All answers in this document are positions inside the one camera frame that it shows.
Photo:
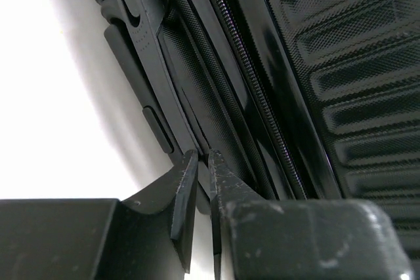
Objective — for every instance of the black ribbed hard-shell suitcase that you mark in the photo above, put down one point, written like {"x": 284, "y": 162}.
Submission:
{"x": 305, "y": 99}

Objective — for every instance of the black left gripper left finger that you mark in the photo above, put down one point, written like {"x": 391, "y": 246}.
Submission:
{"x": 146, "y": 236}

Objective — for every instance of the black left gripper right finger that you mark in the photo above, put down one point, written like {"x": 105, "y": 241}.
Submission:
{"x": 256, "y": 238}

